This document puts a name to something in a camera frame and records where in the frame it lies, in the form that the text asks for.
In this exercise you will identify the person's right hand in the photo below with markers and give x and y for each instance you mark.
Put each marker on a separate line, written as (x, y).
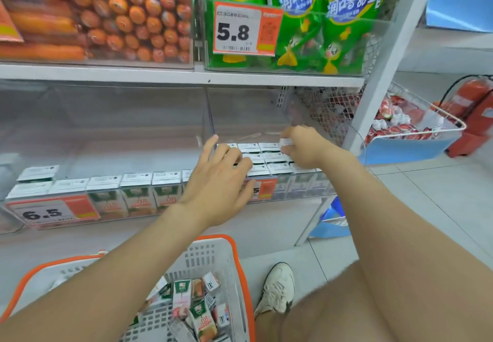
(312, 147)

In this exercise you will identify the person's left hand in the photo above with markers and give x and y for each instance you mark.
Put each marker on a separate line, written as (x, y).
(219, 191)

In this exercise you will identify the carton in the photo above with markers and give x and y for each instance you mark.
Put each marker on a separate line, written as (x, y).
(285, 142)

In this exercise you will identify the pile of small juice cartons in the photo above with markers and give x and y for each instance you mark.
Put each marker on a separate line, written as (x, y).
(192, 307)

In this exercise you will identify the person's left forearm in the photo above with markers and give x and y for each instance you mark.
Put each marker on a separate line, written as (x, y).
(96, 291)

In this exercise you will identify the person's right forearm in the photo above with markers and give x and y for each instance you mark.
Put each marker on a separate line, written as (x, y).
(416, 253)

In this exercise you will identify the person's right white shoe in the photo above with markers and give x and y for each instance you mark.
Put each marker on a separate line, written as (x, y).
(277, 288)

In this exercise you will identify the person's right leg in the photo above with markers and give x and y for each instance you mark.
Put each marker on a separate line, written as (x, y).
(327, 315)

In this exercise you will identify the orange white price tag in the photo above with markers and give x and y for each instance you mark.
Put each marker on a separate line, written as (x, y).
(7, 26)
(235, 30)
(42, 212)
(265, 188)

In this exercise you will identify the blue plastic packet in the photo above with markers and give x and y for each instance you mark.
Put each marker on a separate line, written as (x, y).
(335, 209)

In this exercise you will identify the heap of red white packets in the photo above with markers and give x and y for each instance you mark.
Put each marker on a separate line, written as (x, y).
(400, 122)

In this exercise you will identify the stack of green packets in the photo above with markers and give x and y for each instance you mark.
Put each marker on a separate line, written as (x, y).
(346, 18)

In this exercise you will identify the red extinguisher stand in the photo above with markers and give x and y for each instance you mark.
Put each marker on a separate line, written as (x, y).
(466, 145)

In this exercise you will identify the stack of orange sausages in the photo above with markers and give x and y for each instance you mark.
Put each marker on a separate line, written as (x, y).
(115, 18)

